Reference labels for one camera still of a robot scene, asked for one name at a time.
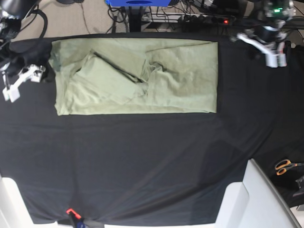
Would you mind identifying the orange handled scissors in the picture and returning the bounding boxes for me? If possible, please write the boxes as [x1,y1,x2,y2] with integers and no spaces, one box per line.
[275,159,304,176]

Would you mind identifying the light green T-shirt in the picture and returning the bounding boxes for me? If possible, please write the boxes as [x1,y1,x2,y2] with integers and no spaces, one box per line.
[49,38,219,115]

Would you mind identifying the blue box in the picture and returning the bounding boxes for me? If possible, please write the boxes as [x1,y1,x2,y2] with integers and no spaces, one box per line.
[105,0,171,7]

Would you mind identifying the white bin right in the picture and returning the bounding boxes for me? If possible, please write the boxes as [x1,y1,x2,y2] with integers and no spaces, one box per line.
[215,159,301,228]

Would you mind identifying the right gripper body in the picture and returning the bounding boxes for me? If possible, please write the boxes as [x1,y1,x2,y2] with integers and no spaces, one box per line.
[0,63,46,102]

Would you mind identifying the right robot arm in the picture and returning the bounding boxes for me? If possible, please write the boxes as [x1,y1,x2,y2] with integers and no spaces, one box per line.
[0,0,54,103]

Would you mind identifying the white bin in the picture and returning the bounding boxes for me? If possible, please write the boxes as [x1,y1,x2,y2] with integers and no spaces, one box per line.
[0,176,34,228]
[215,159,301,228]

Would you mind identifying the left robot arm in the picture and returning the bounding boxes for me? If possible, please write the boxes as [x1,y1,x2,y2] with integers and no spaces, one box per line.
[230,0,296,68]

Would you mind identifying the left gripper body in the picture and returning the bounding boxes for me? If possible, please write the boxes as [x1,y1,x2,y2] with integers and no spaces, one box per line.
[236,26,286,68]

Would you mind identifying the white power strip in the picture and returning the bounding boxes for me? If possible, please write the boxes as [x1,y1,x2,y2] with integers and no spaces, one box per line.
[142,12,206,23]

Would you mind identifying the white bin left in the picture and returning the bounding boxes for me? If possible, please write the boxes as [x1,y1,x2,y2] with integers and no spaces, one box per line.
[0,176,34,228]

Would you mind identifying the orange clamp bottom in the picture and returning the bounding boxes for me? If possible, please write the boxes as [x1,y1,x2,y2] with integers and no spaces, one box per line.
[66,209,86,228]

